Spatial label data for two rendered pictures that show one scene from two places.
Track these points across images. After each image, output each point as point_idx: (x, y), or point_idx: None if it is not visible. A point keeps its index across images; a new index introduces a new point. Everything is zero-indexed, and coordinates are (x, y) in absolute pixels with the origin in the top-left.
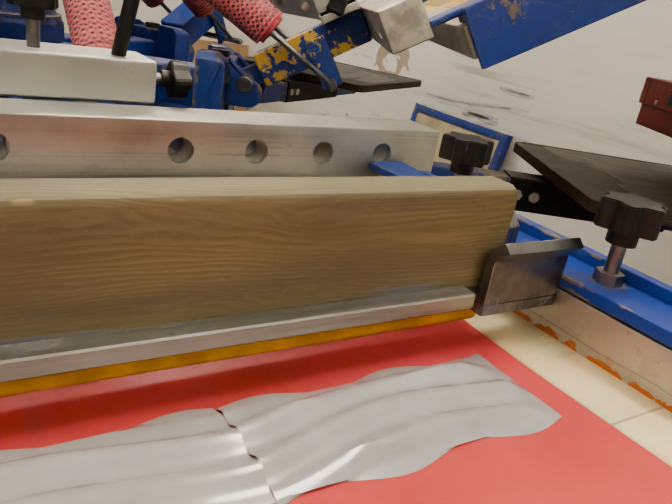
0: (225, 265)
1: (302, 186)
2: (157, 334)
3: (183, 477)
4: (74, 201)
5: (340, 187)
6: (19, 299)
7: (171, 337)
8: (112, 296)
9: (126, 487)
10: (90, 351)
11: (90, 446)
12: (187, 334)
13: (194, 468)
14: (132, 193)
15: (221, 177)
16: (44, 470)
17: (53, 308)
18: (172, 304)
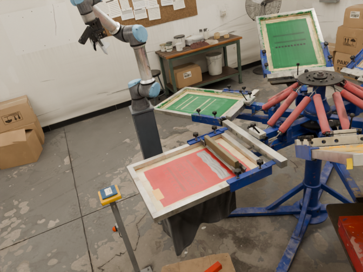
0: (219, 153)
1: (222, 150)
2: (215, 154)
3: (208, 161)
4: (213, 144)
5: (224, 152)
6: (212, 148)
7: (215, 155)
8: (215, 150)
9: (207, 159)
10: (213, 153)
11: (210, 157)
12: (216, 155)
13: (209, 161)
14: (215, 145)
15: (221, 147)
16: (208, 156)
17: (213, 149)
18: (217, 153)
